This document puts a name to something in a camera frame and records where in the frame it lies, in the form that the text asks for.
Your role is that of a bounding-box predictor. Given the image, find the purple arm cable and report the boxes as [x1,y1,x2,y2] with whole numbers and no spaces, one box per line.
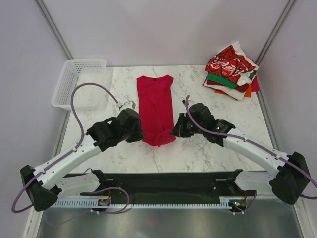
[182,95,317,200]
[11,83,119,214]

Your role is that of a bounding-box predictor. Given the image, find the white plastic basket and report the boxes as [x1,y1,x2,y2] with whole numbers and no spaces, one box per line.
[51,59,107,111]

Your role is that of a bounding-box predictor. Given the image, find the white folded shirt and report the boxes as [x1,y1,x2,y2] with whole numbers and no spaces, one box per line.
[212,87,244,100]

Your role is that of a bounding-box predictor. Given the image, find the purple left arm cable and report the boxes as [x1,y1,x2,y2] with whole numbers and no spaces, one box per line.
[11,83,119,214]

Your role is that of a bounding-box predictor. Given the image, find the magenta folded shirt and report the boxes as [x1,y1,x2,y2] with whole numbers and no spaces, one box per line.
[249,74,260,93]

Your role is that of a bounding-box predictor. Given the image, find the aluminium frame post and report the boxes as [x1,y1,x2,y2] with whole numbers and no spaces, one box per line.
[34,0,73,60]
[255,0,297,65]

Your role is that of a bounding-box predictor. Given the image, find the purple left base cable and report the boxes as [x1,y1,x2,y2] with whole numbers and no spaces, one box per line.
[91,187,132,214]

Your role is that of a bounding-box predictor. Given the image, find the dark red folded shirt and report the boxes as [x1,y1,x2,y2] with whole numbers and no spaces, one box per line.
[203,79,252,94]

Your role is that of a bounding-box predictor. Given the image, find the green folded shirt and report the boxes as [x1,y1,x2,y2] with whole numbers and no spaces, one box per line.
[206,73,239,89]

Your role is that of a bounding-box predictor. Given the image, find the left aluminium frame post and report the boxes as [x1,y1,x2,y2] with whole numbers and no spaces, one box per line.
[34,0,73,60]

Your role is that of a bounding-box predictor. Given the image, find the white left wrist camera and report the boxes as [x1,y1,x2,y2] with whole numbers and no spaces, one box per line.
[117,101,136,110]

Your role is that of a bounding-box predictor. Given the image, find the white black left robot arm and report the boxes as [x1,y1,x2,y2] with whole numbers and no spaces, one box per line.
[20,108,144,212]

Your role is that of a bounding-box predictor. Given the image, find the red white printed shirt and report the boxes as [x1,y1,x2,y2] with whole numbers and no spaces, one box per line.
[205,41,259,86]

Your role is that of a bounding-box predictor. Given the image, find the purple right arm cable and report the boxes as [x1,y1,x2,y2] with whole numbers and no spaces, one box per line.
[182,95,317,200]

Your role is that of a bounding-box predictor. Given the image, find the white slotted cable duct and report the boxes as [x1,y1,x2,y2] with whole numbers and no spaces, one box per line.
[52,197,232,209]

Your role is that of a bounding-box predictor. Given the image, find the right aluminium frame post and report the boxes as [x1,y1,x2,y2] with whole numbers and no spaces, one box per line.
[255,0,297,65]

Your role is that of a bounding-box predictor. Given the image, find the orange folded shirt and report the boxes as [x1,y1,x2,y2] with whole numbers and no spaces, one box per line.
[214,85,252,98]

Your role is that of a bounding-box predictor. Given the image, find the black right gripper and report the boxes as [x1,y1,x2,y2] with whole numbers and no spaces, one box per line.
[170,113,205,137]

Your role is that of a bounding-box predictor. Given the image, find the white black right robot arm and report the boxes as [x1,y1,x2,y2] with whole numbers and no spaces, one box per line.
[170,103,311,205]

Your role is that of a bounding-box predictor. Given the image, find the crimson red t shirt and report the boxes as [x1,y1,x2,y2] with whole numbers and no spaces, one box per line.
[137,75,176,147]

